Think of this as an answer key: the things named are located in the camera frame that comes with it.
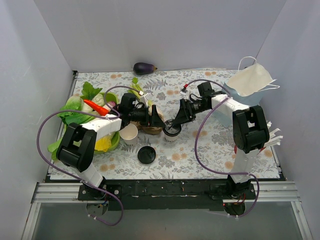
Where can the green lettuce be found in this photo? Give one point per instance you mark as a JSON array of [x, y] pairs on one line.
[[76, 103]]

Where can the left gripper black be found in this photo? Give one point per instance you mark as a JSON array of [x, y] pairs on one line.
[[153, 115]]

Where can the green plastic tray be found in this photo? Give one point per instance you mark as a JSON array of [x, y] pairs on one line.
[[113, 142]]

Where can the yellow leafy cabbage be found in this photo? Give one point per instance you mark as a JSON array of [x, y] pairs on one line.
[[104, 143]]

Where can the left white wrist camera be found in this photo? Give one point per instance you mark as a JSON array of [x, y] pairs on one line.
[[144, 98]]

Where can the orange carrot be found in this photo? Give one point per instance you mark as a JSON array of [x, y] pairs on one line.
[[99, 109]]

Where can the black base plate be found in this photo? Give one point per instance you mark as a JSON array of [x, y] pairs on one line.
[[162, 194]]

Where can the white paper coffee cup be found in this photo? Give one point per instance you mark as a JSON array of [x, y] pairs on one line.
[[129, 134]]

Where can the green onion stalk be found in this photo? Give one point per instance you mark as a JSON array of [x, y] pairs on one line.
[[135, 88]]

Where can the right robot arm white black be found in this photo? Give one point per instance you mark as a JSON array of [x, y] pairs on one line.
[[249, 130]]

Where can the brown cardboard cup carrier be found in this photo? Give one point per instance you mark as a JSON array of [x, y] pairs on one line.
[[155, 130]]

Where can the black plastic cup lid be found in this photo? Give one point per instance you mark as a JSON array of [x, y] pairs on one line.
[[170, 129]]

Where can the floral table mat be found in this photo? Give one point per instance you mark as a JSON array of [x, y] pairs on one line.
[[203, 150]]

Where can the purple eggplant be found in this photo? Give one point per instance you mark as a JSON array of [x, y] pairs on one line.
[[142, 68]]

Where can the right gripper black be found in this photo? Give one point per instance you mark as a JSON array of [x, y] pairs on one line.
[[186, 113]]

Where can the aluminium rail frame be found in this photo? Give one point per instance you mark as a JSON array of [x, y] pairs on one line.
[[266, 221]]

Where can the light blue paper bag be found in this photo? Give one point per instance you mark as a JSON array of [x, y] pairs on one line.
[[243, 89]]

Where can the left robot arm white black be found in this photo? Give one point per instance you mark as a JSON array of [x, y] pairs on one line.
[[77, 146]]

